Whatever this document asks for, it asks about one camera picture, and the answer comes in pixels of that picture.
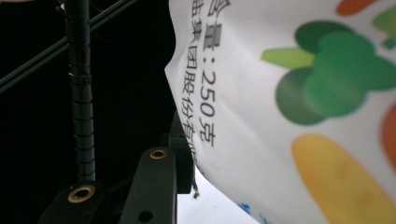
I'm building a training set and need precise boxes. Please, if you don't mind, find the black segmented stand pole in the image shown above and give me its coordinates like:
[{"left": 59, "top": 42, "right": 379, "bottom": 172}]
[{"left": 63, "top": 0, "right": 97, "bottom": 184}]

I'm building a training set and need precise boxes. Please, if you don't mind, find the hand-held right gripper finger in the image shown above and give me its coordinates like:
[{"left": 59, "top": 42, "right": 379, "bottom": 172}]
[{"left": 120, "top": 111, "right": 196, "bottom": 224}]

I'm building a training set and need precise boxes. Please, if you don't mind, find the black stand rod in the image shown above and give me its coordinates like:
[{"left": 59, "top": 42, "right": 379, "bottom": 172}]
[{"left": 0, "top": 0, "right": 139, "bottom": 94}]

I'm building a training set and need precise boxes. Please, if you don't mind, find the white and blue printed bag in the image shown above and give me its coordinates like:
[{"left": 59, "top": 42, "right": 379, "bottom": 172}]
[{"left": 163, "top": 0, "right": 396, "bottom": 224}]

